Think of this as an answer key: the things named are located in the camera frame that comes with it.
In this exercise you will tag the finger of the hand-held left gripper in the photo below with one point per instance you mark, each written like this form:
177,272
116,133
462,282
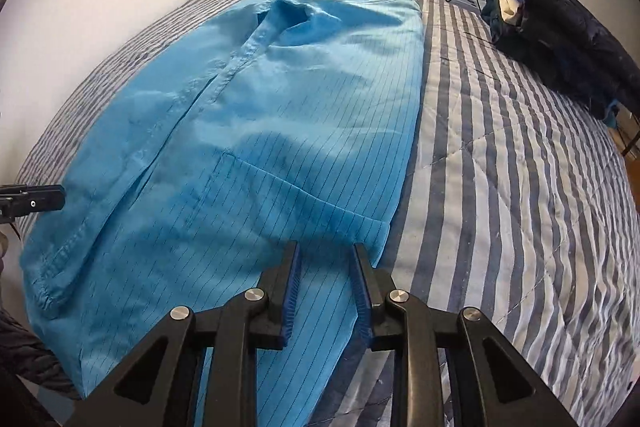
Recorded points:
40,202

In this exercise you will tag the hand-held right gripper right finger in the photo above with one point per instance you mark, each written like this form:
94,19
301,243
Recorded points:
361,302

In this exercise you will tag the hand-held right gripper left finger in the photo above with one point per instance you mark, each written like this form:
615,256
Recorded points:
292,297

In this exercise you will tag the light blue pinstriped coat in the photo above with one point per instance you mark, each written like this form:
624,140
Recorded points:
275,107

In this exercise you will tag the pile of small clothes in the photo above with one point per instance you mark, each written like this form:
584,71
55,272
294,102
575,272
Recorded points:
507,7

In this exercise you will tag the blue white striped quilt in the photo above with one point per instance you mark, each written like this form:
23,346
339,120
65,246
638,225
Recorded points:
500,182

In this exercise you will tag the dark navy puffer jacket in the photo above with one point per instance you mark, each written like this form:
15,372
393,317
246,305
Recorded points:
565,27

